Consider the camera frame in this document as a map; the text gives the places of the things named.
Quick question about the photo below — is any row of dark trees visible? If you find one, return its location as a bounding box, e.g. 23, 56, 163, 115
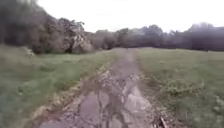
87, 22, 224, 53

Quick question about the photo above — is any green grass field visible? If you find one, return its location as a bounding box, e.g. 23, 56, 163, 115
0, 44, 121, 128

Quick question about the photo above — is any grey gravel dirt path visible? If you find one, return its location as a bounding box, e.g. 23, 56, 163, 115
31, 47, 181, 128

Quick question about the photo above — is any green grass verge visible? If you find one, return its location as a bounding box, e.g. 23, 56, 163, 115
134, 47, 224, 128

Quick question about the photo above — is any wood of dark trees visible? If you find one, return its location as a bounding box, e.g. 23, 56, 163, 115
0, 0, 96, 55

